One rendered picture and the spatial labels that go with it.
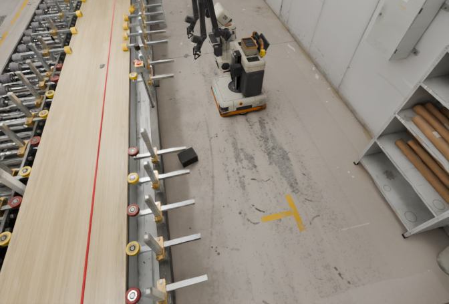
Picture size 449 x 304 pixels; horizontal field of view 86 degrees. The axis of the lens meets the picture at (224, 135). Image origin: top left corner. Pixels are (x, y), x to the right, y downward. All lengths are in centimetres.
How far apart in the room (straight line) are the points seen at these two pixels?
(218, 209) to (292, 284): 95
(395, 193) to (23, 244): 321
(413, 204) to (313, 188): 96
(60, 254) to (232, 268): 140
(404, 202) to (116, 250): 268
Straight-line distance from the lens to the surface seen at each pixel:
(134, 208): 181
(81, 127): 243
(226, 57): 296
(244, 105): 327
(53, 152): 237
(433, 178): 282
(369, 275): 282
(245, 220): 263
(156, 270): 195
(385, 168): 327
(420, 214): 315
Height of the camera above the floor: 249
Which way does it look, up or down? 52 degrees down
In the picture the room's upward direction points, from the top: 1 degrees counter-clockwise
